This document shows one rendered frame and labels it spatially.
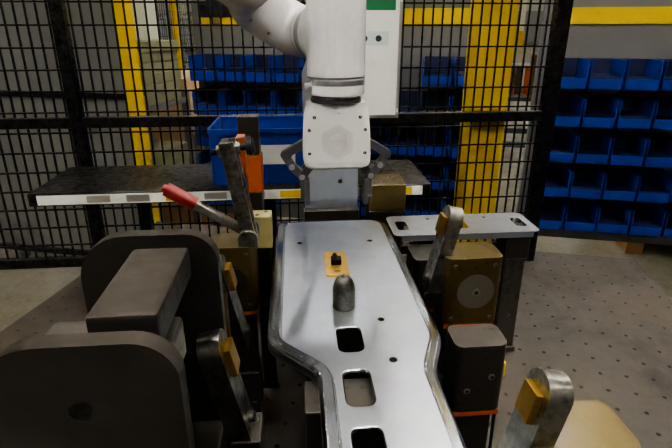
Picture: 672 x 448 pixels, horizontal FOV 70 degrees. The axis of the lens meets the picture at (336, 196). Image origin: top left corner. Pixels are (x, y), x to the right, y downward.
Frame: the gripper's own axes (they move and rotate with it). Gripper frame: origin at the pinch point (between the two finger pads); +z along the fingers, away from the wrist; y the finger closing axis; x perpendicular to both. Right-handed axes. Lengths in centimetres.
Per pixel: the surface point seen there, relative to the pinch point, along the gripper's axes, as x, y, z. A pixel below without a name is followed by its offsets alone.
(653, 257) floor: 183, 216, 112
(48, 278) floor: 187, -151, 112
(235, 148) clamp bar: -0.8, -15.1, -8.2
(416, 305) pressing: -13.4, 10.4, 12.1
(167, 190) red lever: -1.1, -25.6, -2.0
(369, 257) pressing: 2.1, 6.0, 12.1
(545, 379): -40.9, 13.9, 2.0
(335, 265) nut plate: -0.9, -0.2, 11.8
